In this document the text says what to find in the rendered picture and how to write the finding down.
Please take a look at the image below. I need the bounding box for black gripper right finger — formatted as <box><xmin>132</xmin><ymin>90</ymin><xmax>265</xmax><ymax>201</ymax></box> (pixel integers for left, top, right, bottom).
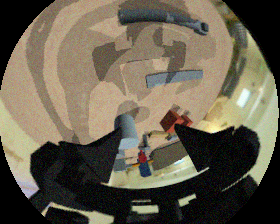
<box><xmin>174</xmin><ymin>123</ymin><xmax>234</xmax><ymax>173</ymax></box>

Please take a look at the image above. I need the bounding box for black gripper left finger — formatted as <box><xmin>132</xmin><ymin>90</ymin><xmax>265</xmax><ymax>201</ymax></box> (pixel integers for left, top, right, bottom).
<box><xmin>59</xmin><ymin>127</ymin><xmax>122</xmax><ymax>184</ymax></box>

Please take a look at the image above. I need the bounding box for orange-red block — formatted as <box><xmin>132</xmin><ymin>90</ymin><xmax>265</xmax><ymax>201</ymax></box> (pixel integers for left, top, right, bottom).
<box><xmin>181</xmin><ymin>116</ymin><xmax>192</xmax><ymax>127</ymax></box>
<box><xmin>160</xmin><ymin>109</ymin><xmax>184</xmax><ymax>133</ymax></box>

